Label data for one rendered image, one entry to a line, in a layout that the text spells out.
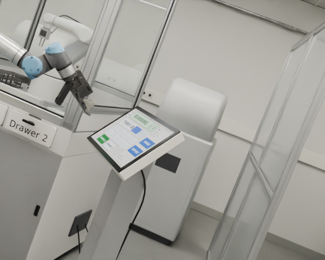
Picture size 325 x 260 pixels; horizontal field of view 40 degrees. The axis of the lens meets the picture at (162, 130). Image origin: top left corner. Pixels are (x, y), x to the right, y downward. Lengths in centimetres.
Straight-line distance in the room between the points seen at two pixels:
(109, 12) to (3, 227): 131
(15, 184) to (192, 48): 349
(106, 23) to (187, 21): 330
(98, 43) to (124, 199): 83
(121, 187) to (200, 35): 376
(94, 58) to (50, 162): 60
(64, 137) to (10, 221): 56
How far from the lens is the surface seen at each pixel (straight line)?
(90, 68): 240
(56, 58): 202
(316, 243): 591
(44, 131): 248
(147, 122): 210
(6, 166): 263
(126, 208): 211
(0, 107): 262
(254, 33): 561
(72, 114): 243
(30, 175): 256
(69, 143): 244
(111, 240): 216
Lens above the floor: 138
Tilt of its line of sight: 6 degrees down
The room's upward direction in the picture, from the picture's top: 21 degrees clockwise
